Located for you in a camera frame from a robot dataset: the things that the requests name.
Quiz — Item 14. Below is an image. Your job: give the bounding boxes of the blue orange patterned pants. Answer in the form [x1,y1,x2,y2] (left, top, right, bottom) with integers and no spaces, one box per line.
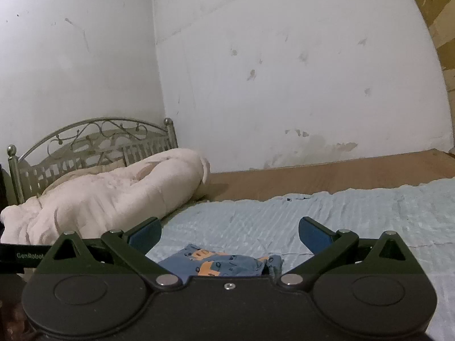
[159,244,283,282]

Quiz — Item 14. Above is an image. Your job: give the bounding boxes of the pink rolled comforter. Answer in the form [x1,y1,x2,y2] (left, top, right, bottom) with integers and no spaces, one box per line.
[1,149,210,245]

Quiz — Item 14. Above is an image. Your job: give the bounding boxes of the light blue bed sheet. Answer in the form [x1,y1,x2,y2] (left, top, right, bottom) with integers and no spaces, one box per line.
[147,179,454,340]

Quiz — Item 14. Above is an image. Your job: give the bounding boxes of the grey metal headboard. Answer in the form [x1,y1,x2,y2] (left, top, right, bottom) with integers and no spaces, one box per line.
[7,117,178,204]

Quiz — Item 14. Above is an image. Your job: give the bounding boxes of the wooden wardrobe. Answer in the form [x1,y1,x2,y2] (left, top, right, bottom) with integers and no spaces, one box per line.
[398,0,455,157]

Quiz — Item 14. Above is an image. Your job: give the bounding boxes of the brown wooden bed frame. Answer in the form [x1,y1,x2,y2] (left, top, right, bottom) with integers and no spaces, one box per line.
[204,149,454,202]

